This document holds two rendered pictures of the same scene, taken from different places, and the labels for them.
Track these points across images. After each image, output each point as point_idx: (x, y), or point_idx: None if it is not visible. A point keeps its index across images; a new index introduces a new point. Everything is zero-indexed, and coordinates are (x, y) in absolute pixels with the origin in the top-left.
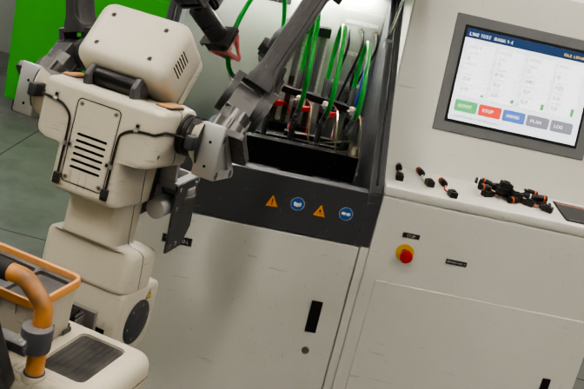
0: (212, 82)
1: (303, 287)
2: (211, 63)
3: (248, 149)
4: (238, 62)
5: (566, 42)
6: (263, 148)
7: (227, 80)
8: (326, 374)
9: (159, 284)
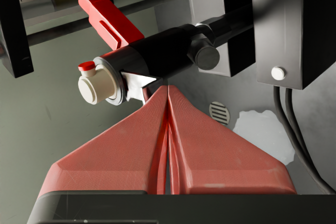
0: (77, 145)
1: None
2: (46, 172)
3: (328, 49)
4: (7, 133)
5: None
6: None
7: (59, 125)
8: None
9: None
